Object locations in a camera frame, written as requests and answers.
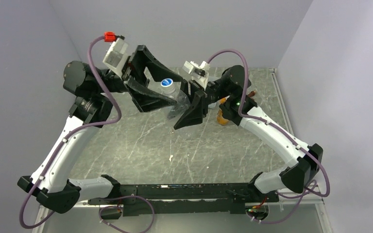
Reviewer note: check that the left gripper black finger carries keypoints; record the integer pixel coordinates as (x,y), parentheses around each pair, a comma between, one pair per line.
(143,58)
(144,99)

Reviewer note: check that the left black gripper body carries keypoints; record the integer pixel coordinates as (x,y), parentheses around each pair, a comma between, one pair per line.
(128,66)

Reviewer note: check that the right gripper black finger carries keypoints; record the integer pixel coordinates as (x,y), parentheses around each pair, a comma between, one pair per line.
(195,112)
(181,105)

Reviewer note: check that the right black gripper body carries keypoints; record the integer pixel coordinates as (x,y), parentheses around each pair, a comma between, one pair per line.
(214,91)

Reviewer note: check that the clear plastic bottle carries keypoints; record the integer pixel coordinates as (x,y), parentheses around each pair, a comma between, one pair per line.
(171,89)

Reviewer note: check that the blue bottle cap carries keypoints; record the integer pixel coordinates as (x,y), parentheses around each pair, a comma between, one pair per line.
(167,83)

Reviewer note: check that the orange juice bottle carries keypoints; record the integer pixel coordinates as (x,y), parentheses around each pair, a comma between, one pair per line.
(220,119)

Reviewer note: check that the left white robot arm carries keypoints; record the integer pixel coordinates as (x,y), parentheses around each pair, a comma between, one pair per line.
(93,88)

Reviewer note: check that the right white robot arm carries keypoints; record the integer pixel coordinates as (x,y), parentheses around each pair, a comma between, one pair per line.
(302,161)

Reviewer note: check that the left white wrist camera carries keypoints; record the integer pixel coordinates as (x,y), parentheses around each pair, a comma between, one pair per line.
(116,56)

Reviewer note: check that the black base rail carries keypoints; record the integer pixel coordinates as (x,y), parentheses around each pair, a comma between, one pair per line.
(141,199)

